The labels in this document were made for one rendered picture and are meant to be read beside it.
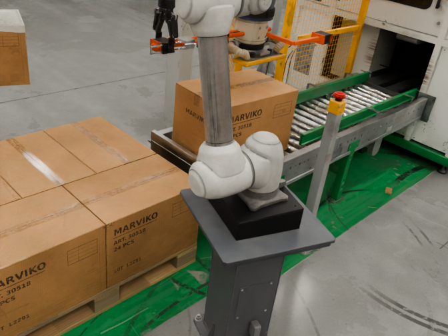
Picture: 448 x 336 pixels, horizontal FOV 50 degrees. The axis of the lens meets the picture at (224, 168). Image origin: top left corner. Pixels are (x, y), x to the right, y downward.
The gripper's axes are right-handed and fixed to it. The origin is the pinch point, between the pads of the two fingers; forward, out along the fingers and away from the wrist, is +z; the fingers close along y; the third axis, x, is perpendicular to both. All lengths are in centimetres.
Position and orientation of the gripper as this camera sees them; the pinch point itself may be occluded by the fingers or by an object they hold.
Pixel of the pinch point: (164, 44)
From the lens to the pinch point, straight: 226.0
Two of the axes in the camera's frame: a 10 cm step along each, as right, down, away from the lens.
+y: -7.0, -4.3, 5.7
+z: -1.1, 8.6, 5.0
